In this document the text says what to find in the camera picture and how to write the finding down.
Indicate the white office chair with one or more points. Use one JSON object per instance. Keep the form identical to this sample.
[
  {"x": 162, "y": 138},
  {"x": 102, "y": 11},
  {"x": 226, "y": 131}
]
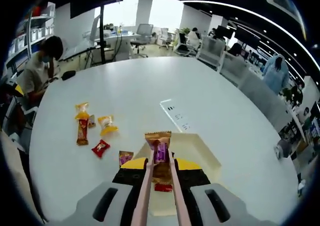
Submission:
[
  {"x": 211, "y": 51},
  {"x": 182, "y": 46},
  {"x": 165, "y": 36}
]

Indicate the brown snack packet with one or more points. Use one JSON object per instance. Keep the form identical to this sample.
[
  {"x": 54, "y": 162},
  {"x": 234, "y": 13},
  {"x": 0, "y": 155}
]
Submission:
[{"x": 82, "y": 133}]

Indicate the grey desk partition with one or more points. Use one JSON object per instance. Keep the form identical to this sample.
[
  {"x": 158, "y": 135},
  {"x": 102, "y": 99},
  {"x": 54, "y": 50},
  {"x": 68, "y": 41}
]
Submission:
[{"x": 265, "y": 101}]

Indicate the grey desktop monitor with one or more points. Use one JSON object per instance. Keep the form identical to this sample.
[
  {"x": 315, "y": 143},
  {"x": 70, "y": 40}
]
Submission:
[{"x": 95, "y": 31}]

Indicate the grey tabletop object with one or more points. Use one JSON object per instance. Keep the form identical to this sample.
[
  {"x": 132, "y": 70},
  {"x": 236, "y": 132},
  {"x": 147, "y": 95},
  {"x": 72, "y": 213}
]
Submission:
[{"x": 283, "y": 148}]

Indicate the tabletop power socket panel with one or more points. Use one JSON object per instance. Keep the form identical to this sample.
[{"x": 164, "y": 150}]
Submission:
[{"x": 178, "y": 116}]

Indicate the long dark red snack packet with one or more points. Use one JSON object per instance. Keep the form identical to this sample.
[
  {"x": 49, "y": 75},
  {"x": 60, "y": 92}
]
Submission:
[{"x": 163, "y": 187}]

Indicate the small red snack packet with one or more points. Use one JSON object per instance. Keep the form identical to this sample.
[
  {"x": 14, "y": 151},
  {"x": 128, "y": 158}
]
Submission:
[{"x": 100, "y": 148}]

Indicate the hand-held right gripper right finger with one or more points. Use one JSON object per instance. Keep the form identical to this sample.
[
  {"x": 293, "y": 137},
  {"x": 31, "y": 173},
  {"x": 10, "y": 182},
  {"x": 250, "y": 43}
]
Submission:
[{"x": 195, "y": 178}]

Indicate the grey mesh office chair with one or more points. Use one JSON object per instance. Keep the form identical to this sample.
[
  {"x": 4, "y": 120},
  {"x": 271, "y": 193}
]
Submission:
[{"x": 144, "y": 30}]

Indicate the white storage shelf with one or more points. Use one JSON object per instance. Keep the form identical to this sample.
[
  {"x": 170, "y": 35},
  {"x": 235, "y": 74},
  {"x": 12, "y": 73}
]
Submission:
[{"x": 37, "y": 32}]

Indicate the white office desk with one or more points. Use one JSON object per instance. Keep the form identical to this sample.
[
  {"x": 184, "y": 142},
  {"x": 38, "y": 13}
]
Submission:
[{"x": 125, "y": 37}]

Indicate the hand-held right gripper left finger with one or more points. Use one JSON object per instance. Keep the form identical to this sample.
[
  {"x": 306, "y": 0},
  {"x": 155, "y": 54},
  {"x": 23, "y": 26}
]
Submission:
[{"x": 125, "y": 178}]

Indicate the beige hexagonal food container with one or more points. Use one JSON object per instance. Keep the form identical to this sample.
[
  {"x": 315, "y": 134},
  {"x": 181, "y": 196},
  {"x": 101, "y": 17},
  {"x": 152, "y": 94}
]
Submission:
[{"x": 200, "y": 156}]

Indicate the black monitor stand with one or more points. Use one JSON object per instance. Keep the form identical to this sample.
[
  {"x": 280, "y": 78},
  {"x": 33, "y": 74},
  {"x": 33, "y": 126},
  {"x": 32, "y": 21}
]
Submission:
[{"x": 102, "y": 36}]

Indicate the pink purple snack packet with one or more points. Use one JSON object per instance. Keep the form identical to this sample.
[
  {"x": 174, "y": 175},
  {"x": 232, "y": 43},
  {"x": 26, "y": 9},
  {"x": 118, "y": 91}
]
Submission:
[{"x": 125, "y": 157}]

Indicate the black monitor screen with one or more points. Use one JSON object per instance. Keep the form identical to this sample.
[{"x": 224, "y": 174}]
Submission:
[{"x": 95, "y": 3}]

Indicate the person in cream shirt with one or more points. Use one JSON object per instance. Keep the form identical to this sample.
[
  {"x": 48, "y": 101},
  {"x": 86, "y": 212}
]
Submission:
[{"x": 13, "y": 173}]

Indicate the small beige snack packet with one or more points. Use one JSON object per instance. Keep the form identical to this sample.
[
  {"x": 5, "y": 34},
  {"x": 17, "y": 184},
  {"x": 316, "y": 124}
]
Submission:
[{"x": 91, "y": 121}]

